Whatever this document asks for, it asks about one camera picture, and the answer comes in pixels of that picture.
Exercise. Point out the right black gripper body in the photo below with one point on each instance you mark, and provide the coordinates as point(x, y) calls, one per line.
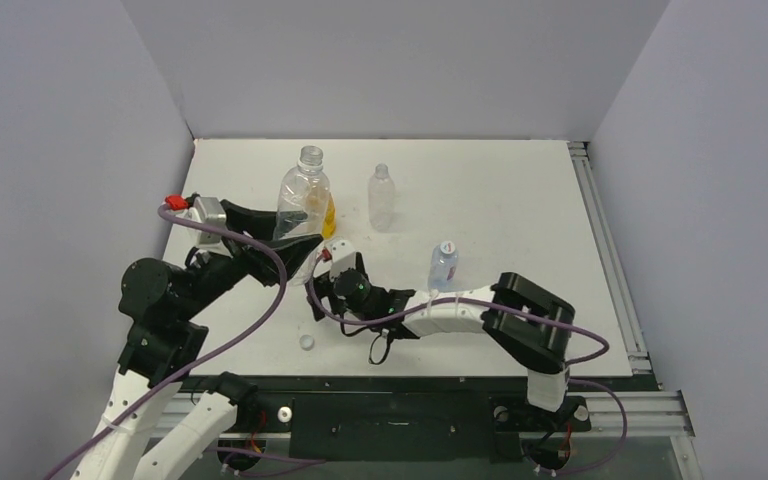
point(329, 281)

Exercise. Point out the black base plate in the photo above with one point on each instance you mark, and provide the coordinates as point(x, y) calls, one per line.
point(386, 419)

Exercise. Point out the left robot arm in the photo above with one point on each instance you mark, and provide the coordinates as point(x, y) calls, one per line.
point(164, 343)

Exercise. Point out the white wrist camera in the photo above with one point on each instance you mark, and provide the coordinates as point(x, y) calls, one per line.
point(202, 216)
point(343, 257)

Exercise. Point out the aluminium frame rail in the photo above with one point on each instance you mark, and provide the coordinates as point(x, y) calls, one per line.
point(628, 320)

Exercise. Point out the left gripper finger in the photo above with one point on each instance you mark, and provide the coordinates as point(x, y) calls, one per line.
point(257, 224)
point(297, 254)

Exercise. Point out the yellow juice bottle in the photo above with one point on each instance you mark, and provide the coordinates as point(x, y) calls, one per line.
point(329, 222)

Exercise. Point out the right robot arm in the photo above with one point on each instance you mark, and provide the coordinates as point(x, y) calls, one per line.
point(529, 323)

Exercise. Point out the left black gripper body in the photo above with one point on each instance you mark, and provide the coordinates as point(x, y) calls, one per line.
point(250, 257)

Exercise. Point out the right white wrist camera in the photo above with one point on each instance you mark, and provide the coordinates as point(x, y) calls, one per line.
point(343, 257)

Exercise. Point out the blue white cap tall bottle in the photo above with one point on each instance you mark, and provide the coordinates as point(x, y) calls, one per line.
point(306, 342)

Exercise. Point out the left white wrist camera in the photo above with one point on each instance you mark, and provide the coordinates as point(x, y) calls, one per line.
point(202, 216)

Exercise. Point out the small clear bottle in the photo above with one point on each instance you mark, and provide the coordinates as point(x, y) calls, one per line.
point(442, 270)

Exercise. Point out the white red cap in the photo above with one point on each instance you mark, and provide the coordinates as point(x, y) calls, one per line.
point(448, 248)

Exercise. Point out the tall clear bottle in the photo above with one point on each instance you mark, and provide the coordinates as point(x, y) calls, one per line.
point(381, 198)

